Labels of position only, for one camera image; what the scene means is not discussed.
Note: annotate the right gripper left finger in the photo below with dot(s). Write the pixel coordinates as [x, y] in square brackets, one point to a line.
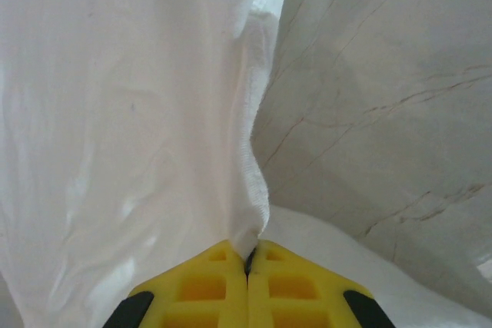
[200, 293]

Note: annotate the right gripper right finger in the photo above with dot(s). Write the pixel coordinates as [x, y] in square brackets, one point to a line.
[300, 293]

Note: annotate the white t-shirt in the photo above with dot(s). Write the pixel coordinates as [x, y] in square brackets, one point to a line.
[115, 113]

